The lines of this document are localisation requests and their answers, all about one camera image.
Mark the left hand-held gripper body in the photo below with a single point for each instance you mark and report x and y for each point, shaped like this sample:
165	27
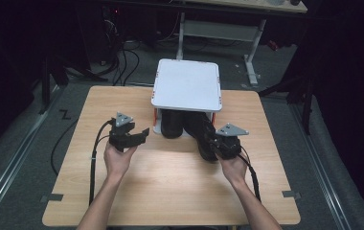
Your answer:
121	135

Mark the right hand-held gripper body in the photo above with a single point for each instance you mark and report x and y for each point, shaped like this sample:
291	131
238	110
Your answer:
229	145

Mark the black shoe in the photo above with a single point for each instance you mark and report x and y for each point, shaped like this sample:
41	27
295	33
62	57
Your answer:
200	134
171	124

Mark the white shoe rack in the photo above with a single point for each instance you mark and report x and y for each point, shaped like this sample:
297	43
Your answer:
186	84

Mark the person's left hand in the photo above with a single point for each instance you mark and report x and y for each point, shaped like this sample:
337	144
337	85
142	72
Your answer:
118	161

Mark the person's right hand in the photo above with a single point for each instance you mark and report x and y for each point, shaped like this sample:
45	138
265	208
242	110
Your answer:
232	171

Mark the grey tape piece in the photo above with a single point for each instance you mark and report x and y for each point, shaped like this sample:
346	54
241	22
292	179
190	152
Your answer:
291	194
52	197

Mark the black stand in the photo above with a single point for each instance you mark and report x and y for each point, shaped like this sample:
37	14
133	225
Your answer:
45	86
306	102

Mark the red object on floor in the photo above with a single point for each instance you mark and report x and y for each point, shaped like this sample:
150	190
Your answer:
273	45

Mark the metal floor rail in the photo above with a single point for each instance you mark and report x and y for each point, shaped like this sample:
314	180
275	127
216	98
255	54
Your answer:
320	166
17	150

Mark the wooden desk with grey frame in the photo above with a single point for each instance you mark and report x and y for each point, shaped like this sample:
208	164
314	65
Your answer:
221	30

